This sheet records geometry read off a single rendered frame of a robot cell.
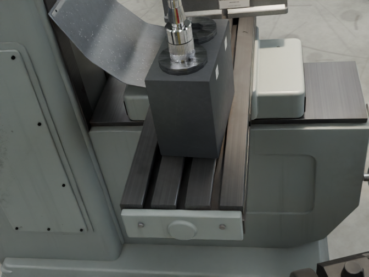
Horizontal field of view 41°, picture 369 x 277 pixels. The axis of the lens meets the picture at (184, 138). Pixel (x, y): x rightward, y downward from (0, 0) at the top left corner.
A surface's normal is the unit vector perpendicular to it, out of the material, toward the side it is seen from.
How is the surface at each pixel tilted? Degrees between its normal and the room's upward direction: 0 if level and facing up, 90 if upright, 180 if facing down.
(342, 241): 0
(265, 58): 0
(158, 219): 90
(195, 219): 90
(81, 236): 89
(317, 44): 0
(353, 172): 90
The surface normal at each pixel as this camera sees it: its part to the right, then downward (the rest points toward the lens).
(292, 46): -0.13, -0.75
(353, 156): -0.13, 0.66
